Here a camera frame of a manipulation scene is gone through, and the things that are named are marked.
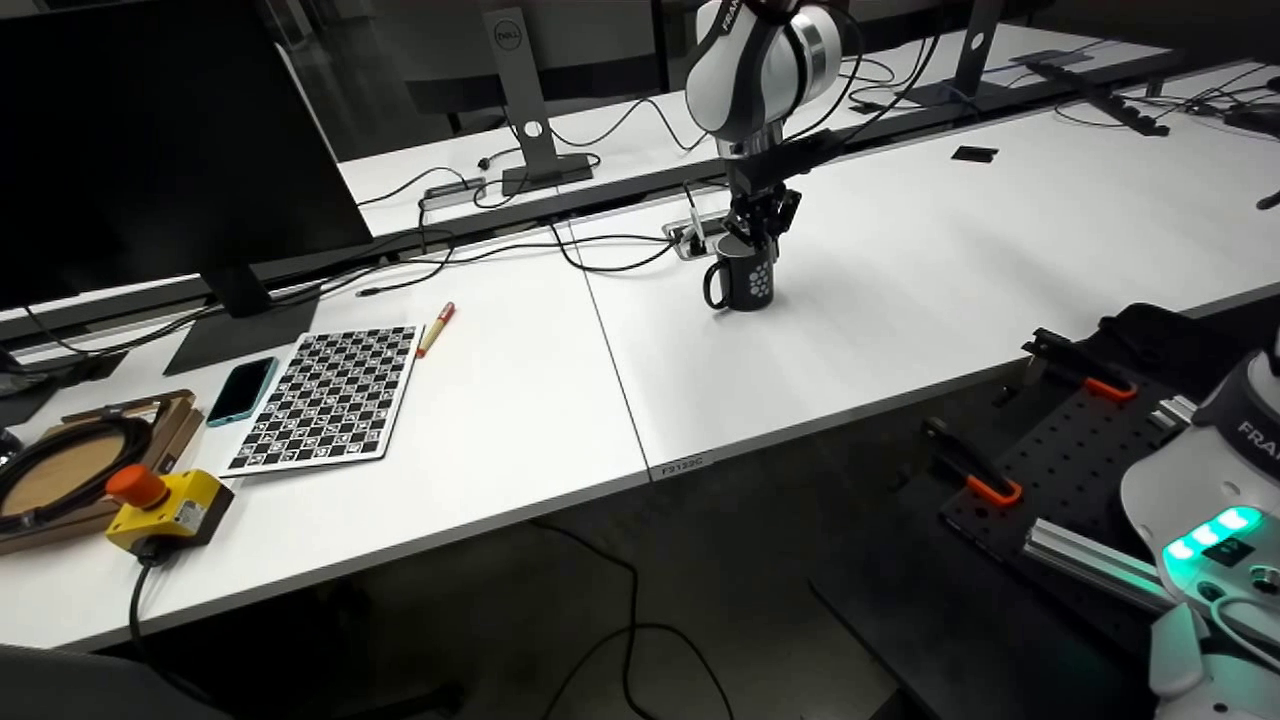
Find round cardboard wooden holder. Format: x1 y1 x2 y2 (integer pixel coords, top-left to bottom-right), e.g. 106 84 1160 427
0 388 208 557

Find grey Dell monitor stand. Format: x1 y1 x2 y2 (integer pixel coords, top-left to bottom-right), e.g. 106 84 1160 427
476 2 599 200

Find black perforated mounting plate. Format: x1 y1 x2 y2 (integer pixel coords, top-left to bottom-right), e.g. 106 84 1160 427
937 382 1203 632

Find yellow and red toy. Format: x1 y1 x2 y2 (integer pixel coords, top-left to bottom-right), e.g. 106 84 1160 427
101 460 236 560

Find black desk divider rail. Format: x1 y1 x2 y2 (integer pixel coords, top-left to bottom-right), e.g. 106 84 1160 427
0 45 1280 352

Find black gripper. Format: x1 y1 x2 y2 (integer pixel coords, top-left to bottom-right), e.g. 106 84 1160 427
716 179 807 273

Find black dotted calibration board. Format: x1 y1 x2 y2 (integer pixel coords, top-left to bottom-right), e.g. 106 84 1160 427
220 318 424 480

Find grey desk power socket box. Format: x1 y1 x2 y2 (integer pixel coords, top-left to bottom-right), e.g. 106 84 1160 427
661 203 737 259

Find black power strip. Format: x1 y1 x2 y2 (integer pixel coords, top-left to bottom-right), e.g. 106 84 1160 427
1024 53 1176 141

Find dark grey monitor stand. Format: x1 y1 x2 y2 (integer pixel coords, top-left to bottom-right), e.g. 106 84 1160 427
915 0 1033 111

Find black cable under desk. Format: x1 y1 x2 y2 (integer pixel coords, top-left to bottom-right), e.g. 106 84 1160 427
531 515 737 720

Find black smartphone with teal case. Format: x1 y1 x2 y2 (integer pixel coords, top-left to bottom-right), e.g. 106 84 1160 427
206 352 286 432

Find large black monitor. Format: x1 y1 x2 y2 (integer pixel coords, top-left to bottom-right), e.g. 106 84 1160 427
0 0 375 314

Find black mug with white print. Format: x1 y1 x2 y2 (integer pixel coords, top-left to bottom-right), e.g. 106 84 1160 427
699 244 779 314

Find black flat monitor base plate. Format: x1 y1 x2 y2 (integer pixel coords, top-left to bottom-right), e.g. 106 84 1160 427
161 259 324 374

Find black looped cable at socket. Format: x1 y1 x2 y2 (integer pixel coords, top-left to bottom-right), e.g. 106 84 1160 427
544 174 737 281

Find aluminium profile bar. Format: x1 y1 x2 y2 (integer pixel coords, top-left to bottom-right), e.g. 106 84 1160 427
1022 515 1186 616

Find orange marker pen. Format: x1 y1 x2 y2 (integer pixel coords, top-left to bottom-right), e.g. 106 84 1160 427
414 295 460 360

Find black emergency stop cable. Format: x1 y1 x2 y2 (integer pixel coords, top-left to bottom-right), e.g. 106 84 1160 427
124 551 177 673

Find black clamp with orange handle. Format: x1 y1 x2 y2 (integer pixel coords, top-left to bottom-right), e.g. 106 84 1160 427
922 411 1027 512
1022 325 1145 409

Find dark grey robot mounting table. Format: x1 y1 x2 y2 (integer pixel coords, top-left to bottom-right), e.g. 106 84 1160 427
805 396 1176 720

